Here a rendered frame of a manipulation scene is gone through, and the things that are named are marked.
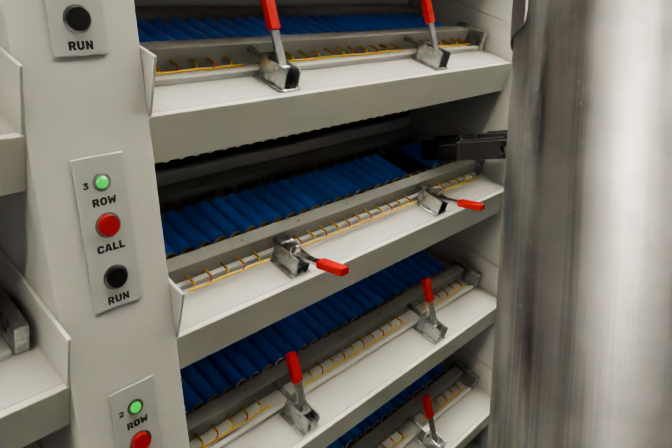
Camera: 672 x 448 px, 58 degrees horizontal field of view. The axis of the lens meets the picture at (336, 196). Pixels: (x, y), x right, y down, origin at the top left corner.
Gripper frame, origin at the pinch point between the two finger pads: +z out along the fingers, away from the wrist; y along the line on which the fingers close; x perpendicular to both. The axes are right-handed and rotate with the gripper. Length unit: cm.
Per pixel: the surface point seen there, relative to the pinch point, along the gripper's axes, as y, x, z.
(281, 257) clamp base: -37.1, -5.3, -1.0
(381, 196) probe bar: -17.8, -3.3, -0.1
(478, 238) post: 8.5, -16.9, 1.9
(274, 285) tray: -39.8, -7.4, -2.3
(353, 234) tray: -24.8, -6.4, -0.6
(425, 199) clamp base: -10.5, -5.5, -1.8
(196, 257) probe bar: -45.9, -2.7, 1.2
